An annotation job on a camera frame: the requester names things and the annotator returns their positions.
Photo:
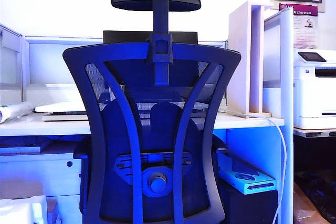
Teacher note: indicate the black mesh office chair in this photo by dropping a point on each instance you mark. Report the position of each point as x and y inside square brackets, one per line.
[155, 134]

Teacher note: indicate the flat board under desk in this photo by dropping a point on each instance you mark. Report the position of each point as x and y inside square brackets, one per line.
[21, 146]

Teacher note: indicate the black computer monitor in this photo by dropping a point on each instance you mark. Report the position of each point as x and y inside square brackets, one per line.
[126, 36]

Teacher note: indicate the light wooden file organizer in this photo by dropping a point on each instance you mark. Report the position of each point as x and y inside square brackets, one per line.
[240, 58]

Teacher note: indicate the flat white laptop stand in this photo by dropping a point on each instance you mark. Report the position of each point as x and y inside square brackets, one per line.
[65, 116]

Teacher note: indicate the white laptop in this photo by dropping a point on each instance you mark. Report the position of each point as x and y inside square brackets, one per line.
[63, 106]

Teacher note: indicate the teal cardboard box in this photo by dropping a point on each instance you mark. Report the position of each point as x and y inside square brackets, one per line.
[249, 182]

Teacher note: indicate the black computer tower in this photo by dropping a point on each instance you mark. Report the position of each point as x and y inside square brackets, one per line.
[249, 208]

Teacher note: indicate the white office printer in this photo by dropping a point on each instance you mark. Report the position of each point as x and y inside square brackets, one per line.
[312, 95]

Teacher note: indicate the white drawer cabinet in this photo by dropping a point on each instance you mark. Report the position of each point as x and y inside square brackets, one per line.
[39, 171]

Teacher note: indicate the wooden printer table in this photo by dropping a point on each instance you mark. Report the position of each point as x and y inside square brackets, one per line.
[315, 132]

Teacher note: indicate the rolled clear plastic sheet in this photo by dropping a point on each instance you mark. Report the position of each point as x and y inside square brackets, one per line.
[13, 112]

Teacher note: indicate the purple and white poster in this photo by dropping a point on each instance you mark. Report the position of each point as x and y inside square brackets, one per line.
[305, 24]

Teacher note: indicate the white desk partition panel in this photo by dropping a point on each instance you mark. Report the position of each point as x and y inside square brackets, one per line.
[10, 61]

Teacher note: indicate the brown cardboard sheet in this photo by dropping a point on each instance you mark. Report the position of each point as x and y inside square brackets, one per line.
[303, 208]

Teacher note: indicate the brown cardboard box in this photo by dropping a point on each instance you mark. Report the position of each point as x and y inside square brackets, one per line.
[18, 189]

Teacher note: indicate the black plastic bag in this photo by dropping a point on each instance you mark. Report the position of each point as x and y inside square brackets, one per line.
[321, 190]

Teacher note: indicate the white foam block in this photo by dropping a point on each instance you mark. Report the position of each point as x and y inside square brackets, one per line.
[21, 211]

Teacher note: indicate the white partition end post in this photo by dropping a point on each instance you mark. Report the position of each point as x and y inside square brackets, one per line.
[286, 77]

